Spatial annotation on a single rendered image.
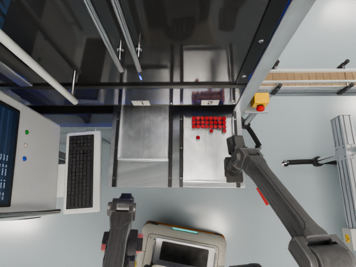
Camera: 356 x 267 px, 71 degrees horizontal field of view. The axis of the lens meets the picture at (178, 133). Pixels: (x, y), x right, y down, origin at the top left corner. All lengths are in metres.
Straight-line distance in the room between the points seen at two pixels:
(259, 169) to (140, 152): 0.72
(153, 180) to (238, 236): 1.12
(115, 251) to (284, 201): 0.45
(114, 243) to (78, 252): 1.64
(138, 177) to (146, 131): 0.25
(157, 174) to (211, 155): 0.29
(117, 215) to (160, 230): 1.14
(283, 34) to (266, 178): 0.42
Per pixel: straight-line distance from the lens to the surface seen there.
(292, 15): 0.77
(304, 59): 2.78
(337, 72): 1.62
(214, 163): 1.29
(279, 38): 0.84
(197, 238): 1.90
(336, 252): 0.63
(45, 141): 1.42
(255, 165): 0.79
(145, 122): 1.35
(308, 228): 0.65
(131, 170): 1.31
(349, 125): 2.00
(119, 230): 0.75
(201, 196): 2.16
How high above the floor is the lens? 2.16
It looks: 75 degrees down
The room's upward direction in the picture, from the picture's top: 7 degrees counter-clockwise
